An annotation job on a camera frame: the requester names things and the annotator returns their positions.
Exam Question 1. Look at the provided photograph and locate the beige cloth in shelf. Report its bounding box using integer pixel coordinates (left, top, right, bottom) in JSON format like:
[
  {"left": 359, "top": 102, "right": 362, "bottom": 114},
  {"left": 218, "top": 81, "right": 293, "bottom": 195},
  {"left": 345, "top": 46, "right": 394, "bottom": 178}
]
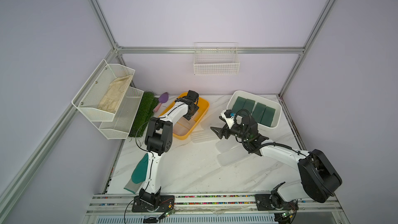
[{"left": 97, "top": 75, "right": 133, "bottom": 114}]

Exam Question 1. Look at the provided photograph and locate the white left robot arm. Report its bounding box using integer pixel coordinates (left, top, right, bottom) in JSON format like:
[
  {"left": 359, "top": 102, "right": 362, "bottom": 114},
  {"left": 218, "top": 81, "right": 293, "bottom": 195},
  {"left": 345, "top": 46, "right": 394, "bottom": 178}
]
[{"left": 132, "top": 90, "right": 199, "bottom": 213}]

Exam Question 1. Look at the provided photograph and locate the white plastic storage box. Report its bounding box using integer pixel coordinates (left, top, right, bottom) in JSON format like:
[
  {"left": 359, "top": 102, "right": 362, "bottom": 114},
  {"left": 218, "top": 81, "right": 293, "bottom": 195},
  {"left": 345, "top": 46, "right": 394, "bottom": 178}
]
[{"left": 227, "top": 90, "right": 282, "bottom": 131}]

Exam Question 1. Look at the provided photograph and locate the green artificial grass roll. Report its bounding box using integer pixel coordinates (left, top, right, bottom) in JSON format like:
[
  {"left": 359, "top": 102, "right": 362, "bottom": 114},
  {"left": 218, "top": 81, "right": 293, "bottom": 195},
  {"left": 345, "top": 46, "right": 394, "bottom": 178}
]
[{"left": 128, "top": 91, "right": 159, "bottom": 138}]

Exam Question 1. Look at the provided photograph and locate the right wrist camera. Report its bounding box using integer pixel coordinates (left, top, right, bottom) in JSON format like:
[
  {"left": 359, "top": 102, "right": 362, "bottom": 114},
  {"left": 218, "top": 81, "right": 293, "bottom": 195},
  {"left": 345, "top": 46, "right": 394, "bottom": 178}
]
[{"left": 221, "top": 110, "right": 235, "bottom": 129}]

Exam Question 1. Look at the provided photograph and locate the yellow plastic storage box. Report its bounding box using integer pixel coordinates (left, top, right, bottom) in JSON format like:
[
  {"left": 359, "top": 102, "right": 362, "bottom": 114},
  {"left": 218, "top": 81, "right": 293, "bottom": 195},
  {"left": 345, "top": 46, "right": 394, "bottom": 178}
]
[{"left": 158, "top": 90, "right": 209, "bottom": 140}]

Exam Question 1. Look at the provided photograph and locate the purple pink toy shovel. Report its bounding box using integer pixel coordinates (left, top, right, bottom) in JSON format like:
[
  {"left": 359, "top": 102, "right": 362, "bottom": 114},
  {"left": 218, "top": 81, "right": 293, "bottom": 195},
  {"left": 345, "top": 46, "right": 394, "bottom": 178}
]
[{"left": 153, "top": 92, "right": 169, "bottom": 113}]

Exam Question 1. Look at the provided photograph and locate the clear pencil case front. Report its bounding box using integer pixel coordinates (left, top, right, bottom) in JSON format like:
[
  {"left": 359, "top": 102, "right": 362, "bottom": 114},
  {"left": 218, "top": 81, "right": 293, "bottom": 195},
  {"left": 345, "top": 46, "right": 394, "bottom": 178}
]
[{"left": 173, "top": 118, "right": 196, "bottom": 136}]

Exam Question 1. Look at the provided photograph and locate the green rubber glove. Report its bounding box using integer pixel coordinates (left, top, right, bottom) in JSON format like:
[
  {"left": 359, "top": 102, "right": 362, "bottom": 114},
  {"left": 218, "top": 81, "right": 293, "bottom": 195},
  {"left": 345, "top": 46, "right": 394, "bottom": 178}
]
[{"left": 124, "top": 153, "right": 149, "bottom": 194}]

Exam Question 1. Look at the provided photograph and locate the clear ribbed pencil case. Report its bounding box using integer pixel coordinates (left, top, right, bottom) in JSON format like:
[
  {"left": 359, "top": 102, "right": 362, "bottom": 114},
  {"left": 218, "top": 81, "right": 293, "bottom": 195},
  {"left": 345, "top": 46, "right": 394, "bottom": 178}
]
[
  {"left": 216, "top": 140, "right": 240, "bottom": 153},
  {"left": 217, "top": 149, "right": 249, "bottom": 167},
  {"left": 191, "top": 130, "right": 219, "bottom": 144}
]

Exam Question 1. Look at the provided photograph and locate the white mesh wall shelf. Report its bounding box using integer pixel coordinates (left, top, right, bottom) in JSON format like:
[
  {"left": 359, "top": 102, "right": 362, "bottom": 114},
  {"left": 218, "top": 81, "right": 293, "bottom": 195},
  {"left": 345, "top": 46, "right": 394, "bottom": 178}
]
[{"left": 72, "top": 60, "right": 144, "bottom": 140}]

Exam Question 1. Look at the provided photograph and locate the green pencil case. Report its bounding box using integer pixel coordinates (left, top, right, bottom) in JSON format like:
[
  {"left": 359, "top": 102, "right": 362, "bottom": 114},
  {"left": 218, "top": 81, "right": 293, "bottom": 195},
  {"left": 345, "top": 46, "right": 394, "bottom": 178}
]
[
  {"left": 243, "top": 99, "right": 256, "bottom": 114},
  {"left": 232, "top": 96, "right": 246, "bottom": 114},
  {"left": 252, "top": 103, "right": 267, "bottom": 123},
  {"left": 260, "top": 106, "right": 276, "bottom": 127}
]

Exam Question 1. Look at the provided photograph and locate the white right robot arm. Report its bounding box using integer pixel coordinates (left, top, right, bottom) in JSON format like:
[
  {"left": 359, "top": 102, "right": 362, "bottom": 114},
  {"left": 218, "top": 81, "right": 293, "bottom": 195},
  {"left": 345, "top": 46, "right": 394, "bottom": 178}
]
[{"left": 211, "top": 110, "right": 343, "bottom": 210}]

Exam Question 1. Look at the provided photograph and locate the white wire wall basket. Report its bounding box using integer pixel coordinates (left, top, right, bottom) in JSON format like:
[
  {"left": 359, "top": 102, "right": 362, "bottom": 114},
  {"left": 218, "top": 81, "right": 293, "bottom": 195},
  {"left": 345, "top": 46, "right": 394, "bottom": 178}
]
[{"left": 193, "top": 42, "right": 240, "bottom": 76}]

